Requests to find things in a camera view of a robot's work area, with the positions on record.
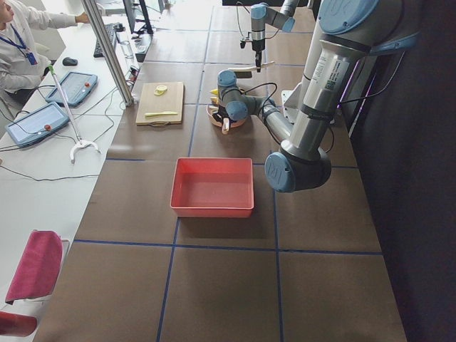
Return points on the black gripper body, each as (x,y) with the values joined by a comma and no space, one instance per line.
(220,116)
(257,45)

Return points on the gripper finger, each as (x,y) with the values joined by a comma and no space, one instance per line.
(258,61)

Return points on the beige plastic dustpan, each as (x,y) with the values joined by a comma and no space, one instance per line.
(226,125)

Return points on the wooden hand brush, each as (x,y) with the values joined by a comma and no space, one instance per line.
(248,71)

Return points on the yellow toy lemon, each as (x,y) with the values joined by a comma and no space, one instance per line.
(214,100)

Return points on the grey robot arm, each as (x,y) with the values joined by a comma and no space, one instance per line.
(261,15)
(345,32)

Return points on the pink plastic bin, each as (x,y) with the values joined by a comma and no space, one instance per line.
(213,187)

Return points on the bamboo cutting board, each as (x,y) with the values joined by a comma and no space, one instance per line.
(171,100)

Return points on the yellow-green plastic knife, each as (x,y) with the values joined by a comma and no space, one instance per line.
(154,114)

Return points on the black computer monitor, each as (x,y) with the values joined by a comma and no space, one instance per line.
(138,18)

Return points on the white reacher grabber tool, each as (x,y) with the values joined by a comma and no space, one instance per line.
(80,143)

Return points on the far blue teach pendant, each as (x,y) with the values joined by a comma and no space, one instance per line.
(77,86)

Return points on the blue teach pendant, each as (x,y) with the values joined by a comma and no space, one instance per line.
(77,86)
(37,125)

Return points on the black computer mouse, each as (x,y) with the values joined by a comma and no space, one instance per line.
(68,61)

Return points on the near blue teach pendant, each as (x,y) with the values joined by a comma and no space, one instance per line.
(37,125)

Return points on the seated person white shirt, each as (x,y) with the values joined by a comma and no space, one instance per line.
(22,66)

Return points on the magenta cloth on stand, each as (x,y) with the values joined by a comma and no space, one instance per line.
(38,268)

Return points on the red chair seat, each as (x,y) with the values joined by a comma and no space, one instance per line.
(13,324)

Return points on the white pillar mount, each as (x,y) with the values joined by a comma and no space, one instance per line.
(290,103)

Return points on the aluminium frame post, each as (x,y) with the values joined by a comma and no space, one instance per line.
(110,56)

